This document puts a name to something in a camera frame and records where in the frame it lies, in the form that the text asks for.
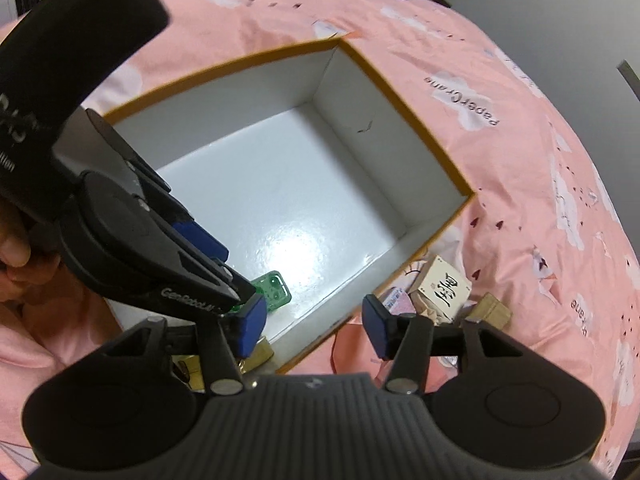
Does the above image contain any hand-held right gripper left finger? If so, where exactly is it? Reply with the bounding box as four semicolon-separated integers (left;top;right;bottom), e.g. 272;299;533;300
102;294;267;395

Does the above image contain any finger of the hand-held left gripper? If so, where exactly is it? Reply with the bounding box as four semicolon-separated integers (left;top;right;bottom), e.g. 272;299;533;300
117;155;230;265
150;247;257;317

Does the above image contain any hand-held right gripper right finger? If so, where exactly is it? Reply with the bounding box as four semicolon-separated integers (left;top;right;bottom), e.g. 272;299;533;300
362;294;523;395

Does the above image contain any green patterned small box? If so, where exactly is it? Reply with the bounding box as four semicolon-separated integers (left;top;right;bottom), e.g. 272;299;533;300
234;270;293;317

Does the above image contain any orange-rimmed white cardboard box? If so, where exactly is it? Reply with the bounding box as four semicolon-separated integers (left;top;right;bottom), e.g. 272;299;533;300
97;37;476;376

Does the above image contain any person's left hand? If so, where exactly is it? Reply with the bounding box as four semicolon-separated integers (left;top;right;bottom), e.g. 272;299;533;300
0;199;67;304

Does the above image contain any gold round container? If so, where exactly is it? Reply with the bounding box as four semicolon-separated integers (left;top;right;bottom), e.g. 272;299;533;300
170;337;275;391

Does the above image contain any pink packet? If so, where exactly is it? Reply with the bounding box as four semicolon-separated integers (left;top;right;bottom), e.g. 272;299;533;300
382;287;426;318

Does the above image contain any white box with black calligraphy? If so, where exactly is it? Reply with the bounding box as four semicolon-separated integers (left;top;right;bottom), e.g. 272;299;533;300
415;255;473;326

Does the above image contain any small wooden block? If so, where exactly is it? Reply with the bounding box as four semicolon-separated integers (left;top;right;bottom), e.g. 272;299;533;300
467;292;513;331

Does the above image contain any pink printed bedsheet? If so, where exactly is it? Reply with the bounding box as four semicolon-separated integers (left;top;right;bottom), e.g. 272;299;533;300
0;0;640;480

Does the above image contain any grey panel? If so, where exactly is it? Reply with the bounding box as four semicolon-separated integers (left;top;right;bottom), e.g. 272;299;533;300
617;59;640;106

